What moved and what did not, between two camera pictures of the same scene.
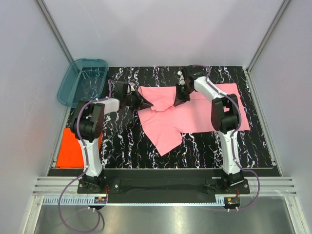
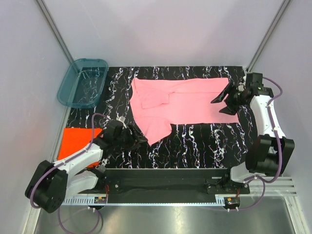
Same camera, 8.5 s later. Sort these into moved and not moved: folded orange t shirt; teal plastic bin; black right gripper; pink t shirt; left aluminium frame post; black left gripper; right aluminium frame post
Moved: pink t shirt; black left gripper; black right gripper
Not moved: folded orange t shirt; left aluminium frame post; teal plastic bin; right aluminium frame post
